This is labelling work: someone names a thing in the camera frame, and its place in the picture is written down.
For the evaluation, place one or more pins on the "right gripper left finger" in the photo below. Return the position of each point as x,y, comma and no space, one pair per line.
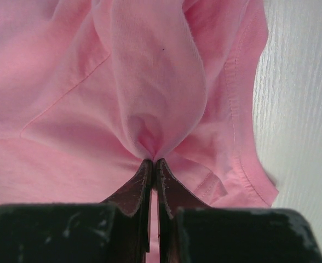
115,230

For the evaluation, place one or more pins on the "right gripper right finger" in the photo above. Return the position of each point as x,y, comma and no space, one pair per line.
192,231

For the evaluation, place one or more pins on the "pink t shirt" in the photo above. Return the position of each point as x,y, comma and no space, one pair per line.
89,89

